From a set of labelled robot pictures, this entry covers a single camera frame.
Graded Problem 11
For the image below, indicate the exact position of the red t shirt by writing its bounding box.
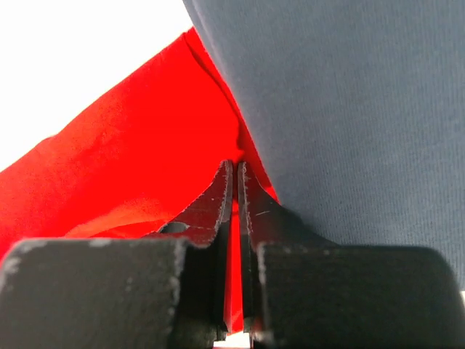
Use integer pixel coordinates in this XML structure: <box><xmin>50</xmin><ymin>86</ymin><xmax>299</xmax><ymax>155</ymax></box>
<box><xmin>0</xmin><ymin>27</ymin><xmax>280</xmax><ymax>334</ymax></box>

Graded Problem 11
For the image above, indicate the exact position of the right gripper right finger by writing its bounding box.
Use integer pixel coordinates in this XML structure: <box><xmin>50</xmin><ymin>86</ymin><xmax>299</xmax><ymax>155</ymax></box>
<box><xmin>238</xmin><ymin>162</ymin><xmax>464</xmax><ymax>348</ymax></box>

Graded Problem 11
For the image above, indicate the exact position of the grey folded t shirt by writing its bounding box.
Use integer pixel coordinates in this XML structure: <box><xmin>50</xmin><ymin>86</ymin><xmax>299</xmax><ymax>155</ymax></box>
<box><xmin>185</xmin><ymin>1</ymin><xmax>464</xmax><ymax>283</ymax></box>

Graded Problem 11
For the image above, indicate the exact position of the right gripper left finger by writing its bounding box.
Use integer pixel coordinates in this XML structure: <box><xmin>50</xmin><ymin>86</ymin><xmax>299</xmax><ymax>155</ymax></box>
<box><xmin>1</xmin><ymin>161</ymin><xmax>233</xmax><ymax>348</ymax></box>

